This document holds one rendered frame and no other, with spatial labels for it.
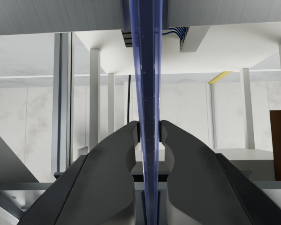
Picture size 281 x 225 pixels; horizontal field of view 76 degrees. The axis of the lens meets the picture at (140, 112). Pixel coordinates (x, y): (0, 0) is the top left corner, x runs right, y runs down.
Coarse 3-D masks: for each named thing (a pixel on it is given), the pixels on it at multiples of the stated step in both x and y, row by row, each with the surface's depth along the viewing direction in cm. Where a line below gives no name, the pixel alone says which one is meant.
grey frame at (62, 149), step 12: (60, 36) 49; (72, 36) 51; (60, 48) 49; (72, 48) 51; (60, 60) 48; (72, 60) 50; (60, 72) 48; (72, 72) 50; (60, 84) 48; (72, 84) 50; (60, 96) 48; (72, 96) 50; (60, 108) 47; (72, 108) 50; (60, 120) 47; (72, 120) 49; (60, 132) 47; (72, 132) 49; (60, 144) 47; (72, 144) 49; (60, 156) 45; (72, 156) 49; (60, 168) 45
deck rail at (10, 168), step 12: (0, 144) 23; (0, 156) 23; (12, 156) 25; (0, 168) 23; (12, 168) 25; (24, 168) 27; (0, 180) 23; (12, 180) 25; (24, 180) 27; (36, 180) 30; (0, 204) 23; (12, 204) 25; (0, 216) 25; (12, 216) 25
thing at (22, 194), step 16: (160, 176) 27; (0, 192) 23; (16, 192) 23; (32, 192) 22; (144, 192) 22; (160, 192) 21; (272, 192) 21; (144, 208) 25; (160, 208) 25; (144, 224) 29; (160, 224) 29
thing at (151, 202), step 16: (144, 0) 7; (160, 0) 7; (144, 16) 8; (160, 16) 8; (144, 32) 8; (160, 32) 8; (144, 48) 9; (160, 48) 9; (144, 64) 9; (160, 64) 9; (144, 80) 10; (160, 80) 10; (144, 96) 11; (144, 112) 11; (144, 128) 12; (144, 144) 14; (144, 160) 15; (144, 176) 17
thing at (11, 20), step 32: (0, 0) 9; (32, 0) 9; (64, 0) 9; (96, 0) 9; (128, 0) 9; (192, 0) 9; (224, 0) 8; (256, 0) 8; (0, 32) 10; (32, 32) 10; (64, 32) 10
